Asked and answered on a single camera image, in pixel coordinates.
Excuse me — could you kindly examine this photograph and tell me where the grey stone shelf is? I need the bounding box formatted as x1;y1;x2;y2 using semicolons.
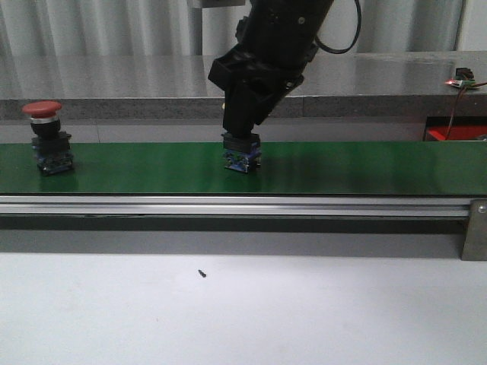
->
1;51;486;120

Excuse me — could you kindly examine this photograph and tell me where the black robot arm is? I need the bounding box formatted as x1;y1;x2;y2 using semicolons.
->
208;0;332;138

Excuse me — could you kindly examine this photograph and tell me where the steel conveyor support bracket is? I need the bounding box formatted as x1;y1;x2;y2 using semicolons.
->
461;199;487;261

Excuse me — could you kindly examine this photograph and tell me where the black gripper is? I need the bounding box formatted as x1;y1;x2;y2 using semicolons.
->
208;14;318;138

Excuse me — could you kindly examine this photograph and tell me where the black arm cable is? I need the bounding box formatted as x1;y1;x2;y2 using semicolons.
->
314;0;362;54

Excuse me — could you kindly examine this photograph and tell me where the small black connector block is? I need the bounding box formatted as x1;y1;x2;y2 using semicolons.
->
454;67;474;80

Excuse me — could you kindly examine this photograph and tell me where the aluminium conveyor frame rail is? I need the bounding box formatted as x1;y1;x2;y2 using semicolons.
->
1;195;486;218

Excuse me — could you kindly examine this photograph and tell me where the red plastic tray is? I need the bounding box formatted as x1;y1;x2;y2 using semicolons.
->
424;125;486;141

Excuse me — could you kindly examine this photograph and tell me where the grey curtain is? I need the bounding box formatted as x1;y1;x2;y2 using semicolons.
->
1;1;486;56

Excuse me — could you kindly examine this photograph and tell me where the small green circuit board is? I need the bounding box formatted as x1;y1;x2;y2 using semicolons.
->
445;79;476;89

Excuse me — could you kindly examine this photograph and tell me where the green conveyor belt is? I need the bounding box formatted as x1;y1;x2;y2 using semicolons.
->
1;141;486;196

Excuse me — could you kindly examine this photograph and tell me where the red and black wire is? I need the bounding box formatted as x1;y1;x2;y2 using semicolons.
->
444;81;487;140

